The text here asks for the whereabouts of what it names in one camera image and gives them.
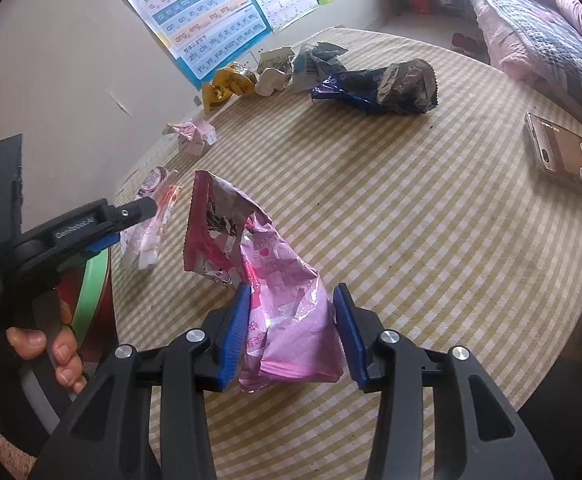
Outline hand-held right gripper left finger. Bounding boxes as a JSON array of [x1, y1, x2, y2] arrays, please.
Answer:
[[31, 283, 252, 480]]

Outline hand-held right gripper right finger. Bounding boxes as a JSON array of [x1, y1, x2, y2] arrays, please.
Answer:
[[334, 284, 554, 480]]

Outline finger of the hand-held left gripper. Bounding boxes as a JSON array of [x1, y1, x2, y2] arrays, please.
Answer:
[[112, 195, 158, 229], [86, 233, 122, 261]]

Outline white pink striped packet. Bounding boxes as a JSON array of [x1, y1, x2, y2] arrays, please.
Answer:
[[118, 182, 182, 271]]

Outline red bin with green rim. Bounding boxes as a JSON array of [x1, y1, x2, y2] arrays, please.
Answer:
[[51, 250, 116, 361]]

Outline pale pink foil bag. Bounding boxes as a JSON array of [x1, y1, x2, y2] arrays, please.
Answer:
[[238, 210, 345, 393]]

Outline yellow snack wrapper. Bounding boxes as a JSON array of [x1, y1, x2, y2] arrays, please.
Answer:
[[201, 77, 236, 113], [218, 61, 259, 96]]

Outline person's left hand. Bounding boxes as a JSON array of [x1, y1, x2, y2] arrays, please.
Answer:
[[7, 301, 88, 396]]

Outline round yoghurt lid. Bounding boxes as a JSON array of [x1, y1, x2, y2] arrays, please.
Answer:
[[136, 166, 179, 198]]

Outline magenta foil wrapper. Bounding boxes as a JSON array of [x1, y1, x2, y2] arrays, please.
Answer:
[[183, 170, 274, 288]]

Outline crumpled pink white carton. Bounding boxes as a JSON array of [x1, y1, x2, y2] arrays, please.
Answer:
[[163, 119, 219, 158]]

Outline crumpled white blue carton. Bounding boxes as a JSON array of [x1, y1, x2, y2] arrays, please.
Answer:
[[291, 40, 349, 93]]

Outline dark blue foil wrapper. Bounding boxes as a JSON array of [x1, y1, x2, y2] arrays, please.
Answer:
[[311, 59, 438, 116]]

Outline smartphone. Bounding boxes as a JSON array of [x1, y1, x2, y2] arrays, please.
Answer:
[[523, 112, 582, 201]]

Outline red slippers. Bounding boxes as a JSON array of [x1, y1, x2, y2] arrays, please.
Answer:
[[451, 32, 482, 56]]

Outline pink bed sheet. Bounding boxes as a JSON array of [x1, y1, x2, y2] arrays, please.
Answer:
[[471, 0, 536, 81]]

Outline checked bed blanket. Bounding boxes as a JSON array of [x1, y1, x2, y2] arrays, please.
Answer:
[[473, 0, 582, 121]]

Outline blue alphabet wall poster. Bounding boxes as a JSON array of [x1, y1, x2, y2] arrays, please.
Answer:
[[93, 0, 274, 91]]

